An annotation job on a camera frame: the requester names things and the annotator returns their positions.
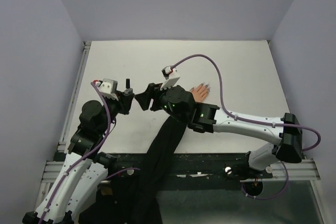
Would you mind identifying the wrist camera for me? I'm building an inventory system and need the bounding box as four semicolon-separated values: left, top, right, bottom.
160;66;181;90
95;78;119;101

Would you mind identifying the glitter nail polish bottle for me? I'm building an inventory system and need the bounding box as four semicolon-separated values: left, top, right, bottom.
123;88;133;96

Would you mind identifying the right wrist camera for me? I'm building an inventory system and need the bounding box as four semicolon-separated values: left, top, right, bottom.
160;66;181;90

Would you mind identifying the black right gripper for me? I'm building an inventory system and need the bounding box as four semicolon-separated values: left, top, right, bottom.
134;79;186;124

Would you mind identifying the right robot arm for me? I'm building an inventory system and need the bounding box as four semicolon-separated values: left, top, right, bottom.
135;83;303;178

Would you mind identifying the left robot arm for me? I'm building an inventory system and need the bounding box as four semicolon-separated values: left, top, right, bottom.
22;88;134;223

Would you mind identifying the black sleeve forearm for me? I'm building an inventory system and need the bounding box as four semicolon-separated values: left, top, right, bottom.
111;117;187;223

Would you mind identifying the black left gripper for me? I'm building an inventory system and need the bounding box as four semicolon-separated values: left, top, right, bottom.
99;90;135;135

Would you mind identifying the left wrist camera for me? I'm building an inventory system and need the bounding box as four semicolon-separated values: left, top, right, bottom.
95;78;119;101

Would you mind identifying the mannequin hand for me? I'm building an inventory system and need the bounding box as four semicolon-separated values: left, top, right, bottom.
190;83;210;103

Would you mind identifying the aluminium rail frame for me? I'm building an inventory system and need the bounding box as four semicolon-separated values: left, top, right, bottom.
39;40;322;209

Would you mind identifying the metal sheet panel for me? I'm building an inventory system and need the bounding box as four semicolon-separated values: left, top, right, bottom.
157;182;323;223

